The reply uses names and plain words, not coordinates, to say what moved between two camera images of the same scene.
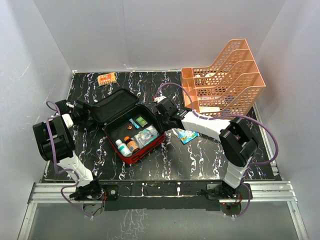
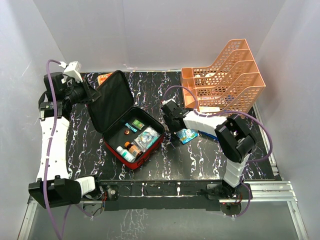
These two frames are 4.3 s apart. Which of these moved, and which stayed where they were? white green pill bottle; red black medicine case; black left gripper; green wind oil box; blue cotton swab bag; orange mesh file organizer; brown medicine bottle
Moved: red black medicine case; green wind oil box; black left gripper; brown medicine bottle; white green pill bottle
Stayed: orange mesh file organizer; blue cotton swab bag
